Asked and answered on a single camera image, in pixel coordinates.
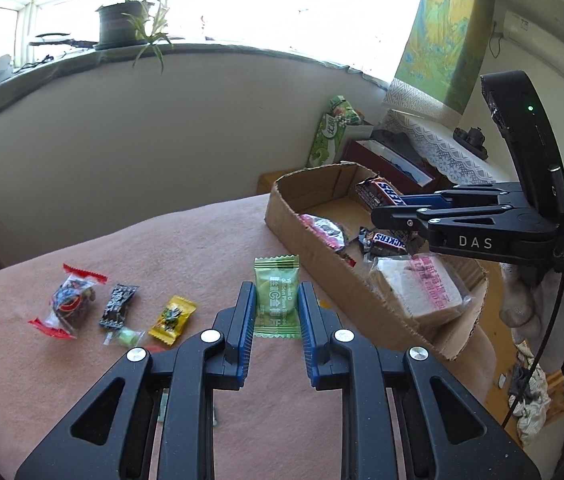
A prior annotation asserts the dark figurine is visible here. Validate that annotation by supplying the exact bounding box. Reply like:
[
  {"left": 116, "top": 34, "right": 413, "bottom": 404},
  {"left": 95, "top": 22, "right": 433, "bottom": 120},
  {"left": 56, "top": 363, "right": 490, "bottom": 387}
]
[{"left": 453, "top": 125, "right": 490, "bottom": 158}]

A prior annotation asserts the white lace cloth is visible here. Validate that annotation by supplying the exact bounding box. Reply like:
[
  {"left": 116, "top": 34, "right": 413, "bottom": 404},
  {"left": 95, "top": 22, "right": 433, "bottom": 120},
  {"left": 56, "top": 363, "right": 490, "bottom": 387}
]
[{"left": 384, "top": 110, "right": 497, "bottom": 186}]

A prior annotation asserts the red wrapped snack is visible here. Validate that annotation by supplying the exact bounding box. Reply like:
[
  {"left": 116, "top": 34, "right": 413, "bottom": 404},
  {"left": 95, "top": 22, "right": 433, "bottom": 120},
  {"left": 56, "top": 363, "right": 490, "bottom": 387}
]
[{"left": 298, "top": 213, "right": 350, "bottom": 251}]

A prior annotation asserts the green printed carton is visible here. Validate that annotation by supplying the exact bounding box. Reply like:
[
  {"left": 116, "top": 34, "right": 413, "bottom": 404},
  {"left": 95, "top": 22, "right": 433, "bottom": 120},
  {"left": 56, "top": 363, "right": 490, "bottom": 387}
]
[{"left": 307, "top": 110, "right": 349, "bottom": 167}]

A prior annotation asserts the black snack packet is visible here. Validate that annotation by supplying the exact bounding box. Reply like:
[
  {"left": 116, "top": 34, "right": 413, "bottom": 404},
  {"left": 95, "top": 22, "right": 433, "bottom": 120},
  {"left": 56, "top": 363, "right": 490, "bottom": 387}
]
[{"left": 99, "top": 284, "right": 140, "bottom": 331}]

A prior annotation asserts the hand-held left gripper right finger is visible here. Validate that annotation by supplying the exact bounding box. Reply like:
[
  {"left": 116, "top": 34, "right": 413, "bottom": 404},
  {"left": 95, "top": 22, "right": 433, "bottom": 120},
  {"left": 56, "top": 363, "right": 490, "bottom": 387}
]
[{"left": 298, "top": 281, "right": 542, "bottom": 480}]

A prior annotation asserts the dark red box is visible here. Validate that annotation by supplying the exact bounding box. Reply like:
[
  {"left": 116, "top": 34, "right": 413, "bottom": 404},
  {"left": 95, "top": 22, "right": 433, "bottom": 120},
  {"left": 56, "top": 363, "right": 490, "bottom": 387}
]
[{"left": 342, "top": 137, "right": 437, "bottom": 196}]

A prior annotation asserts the potted spider plant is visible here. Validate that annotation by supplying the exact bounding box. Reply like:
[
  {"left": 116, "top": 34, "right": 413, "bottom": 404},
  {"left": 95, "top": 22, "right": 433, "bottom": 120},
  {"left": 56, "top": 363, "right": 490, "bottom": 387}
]
[{"left": 69, "top": 0, "right": 203, "bottom": 73}]

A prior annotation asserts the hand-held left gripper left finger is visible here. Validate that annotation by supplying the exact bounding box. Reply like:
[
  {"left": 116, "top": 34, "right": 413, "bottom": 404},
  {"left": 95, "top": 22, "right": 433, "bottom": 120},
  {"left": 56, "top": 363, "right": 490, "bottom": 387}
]
[{"left": 14, "top": 281, "right": 257, "bottom": 480}]

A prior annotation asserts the dark windowsill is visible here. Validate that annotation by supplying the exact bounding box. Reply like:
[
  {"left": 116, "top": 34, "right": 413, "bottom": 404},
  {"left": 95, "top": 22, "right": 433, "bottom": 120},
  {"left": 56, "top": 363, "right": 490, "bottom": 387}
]
[{"left": 0, "top": 42, "right": 387, "bottom": 133}]

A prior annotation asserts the pink blanket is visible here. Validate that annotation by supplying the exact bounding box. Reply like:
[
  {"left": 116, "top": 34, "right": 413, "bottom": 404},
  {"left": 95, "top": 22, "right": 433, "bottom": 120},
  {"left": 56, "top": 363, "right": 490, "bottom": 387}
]
[{"left": 0, "top": 192, "right": 497, "bottom": 480}]

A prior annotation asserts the clear red-edged candy packet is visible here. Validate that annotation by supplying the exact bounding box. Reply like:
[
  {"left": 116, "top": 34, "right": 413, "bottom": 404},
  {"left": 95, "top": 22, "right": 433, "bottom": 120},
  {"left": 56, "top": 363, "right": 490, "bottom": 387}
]
[{"left": 28, "top": 262, "right": 108, "bottom": 341}]

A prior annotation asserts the yellow snack packet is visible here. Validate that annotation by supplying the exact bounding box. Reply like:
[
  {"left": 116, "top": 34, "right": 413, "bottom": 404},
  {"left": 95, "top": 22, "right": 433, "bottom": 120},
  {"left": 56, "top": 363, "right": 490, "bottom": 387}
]
[{"left": 148, "top": 296, "right": 197, "bottom": 347}]

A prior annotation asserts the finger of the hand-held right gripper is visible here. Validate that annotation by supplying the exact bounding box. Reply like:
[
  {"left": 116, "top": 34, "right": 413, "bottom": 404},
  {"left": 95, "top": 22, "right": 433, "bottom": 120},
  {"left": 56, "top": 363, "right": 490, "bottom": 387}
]
[
  {"left": 371, "top": 201, "right": 558, "bottom": 239},
  {"left": 404, "top": 183, "right": 526, "bottom": 208}
]

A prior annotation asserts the cardboard box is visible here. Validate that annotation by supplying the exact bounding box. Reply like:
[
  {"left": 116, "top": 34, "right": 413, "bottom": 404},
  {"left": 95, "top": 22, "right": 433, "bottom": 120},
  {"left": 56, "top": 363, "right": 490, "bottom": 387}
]
[{"left": 263, "top": 161, "right": 490, "bottom": 361}]

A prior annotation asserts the clear bread packet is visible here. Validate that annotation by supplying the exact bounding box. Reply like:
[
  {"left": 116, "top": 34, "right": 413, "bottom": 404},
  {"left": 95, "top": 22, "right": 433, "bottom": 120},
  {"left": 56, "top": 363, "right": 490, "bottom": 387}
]
[{"left": 364, "top": 252, "right": 475, "bottom": 333}]

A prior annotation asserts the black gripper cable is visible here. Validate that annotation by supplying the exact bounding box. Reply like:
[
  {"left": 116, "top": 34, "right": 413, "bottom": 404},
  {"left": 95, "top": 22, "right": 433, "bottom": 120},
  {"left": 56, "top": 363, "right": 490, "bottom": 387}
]
[{"left": 502, "top": 255, "right": 564, "bottom": 431}]

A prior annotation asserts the white air conditioner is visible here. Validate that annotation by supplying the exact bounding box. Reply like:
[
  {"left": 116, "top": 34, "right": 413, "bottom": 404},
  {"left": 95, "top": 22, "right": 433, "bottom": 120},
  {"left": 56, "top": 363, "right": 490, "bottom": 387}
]
[{"left": 504, "top": 7, "right": 564, "bottom": 86}]

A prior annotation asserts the small green candy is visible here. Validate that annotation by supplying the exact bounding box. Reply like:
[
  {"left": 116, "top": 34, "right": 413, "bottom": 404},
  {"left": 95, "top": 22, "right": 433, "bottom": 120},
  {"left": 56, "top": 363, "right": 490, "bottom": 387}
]
[{"left": 103, "top": 327, "right": 143, "bottom": 348}]

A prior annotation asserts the wall scroll painting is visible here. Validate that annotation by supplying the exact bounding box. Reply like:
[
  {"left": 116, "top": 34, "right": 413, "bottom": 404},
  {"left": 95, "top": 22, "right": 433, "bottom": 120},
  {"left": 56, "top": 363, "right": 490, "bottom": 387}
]
[{"left": 387, "top": 0, "right": 492, "bottom": 126}]

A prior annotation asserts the person's right hand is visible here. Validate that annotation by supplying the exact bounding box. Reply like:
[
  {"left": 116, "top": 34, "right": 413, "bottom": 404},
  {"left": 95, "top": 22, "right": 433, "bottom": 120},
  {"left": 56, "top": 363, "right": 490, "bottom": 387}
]
[{"left": 499, "top": 254, "right": 564, "bottom": 375}]

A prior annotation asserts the brown chocolate bar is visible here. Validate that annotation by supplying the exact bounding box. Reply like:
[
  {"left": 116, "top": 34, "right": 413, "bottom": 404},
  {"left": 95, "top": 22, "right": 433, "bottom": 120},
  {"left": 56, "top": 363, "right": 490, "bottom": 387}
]
[
  {"left": 354, "top": 175, "right": 407, "bottom": 209},
  {"left": 358, "top": 227, "right": 423, "bottom": 256}
]

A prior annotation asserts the green snack packet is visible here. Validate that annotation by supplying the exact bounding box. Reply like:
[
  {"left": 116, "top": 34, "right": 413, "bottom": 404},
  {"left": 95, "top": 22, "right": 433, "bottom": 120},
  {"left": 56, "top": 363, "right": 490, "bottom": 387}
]
[{"left": 253, "top": 255, "right": 305, "bottom": 341}]

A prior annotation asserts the green snack bag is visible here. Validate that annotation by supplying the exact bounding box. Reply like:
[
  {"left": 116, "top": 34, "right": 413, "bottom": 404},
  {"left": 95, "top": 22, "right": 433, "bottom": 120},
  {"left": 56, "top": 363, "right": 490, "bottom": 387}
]
[{"left": 328, "top": 95, "right": 365, "bottom": 127}]

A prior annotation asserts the crumpled cloth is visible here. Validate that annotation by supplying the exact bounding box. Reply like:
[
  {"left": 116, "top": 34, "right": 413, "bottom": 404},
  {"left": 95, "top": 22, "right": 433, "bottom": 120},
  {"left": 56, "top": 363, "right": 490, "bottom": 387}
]
[{"left": 509, "top": 340, "right": 553, "bottom": 438}]

